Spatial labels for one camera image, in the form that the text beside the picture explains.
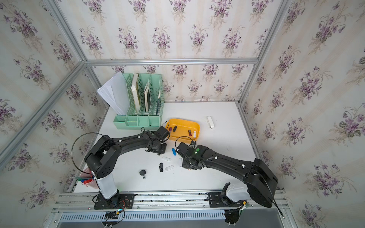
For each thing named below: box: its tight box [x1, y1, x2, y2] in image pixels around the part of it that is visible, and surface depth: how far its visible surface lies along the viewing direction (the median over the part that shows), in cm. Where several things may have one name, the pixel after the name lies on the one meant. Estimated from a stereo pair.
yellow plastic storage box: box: [165, 118, 201, 143], surface depth 104 cm
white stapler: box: [206, 115, 215, 129], surface depth 106 cm
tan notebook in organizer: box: [143, 81, 151, 113], surface depth 103 cm
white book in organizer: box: [131, 73, 141, 114], surface depth 100 cm
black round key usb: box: [139, 169, 146, 180], surface depth 82 cm
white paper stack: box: [96, 71, 131, 116], surface depth 99 cm
